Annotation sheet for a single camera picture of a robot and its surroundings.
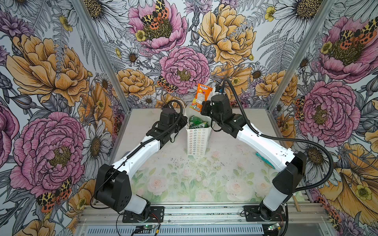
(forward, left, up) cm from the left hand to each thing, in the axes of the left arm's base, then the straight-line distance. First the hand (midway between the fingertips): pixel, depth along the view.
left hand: (188, 121), depth 83 cm
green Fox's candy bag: (+7, -4, -9) cm, 12 cm away
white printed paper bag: (-7, -5, -7) cm, 11 cm away
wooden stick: (-38, -55, -23) cm, 71 cm away
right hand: (+2, -7, +9) cm, 12 cm away
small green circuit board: (-46, +22, -27) cm, 58 cm away
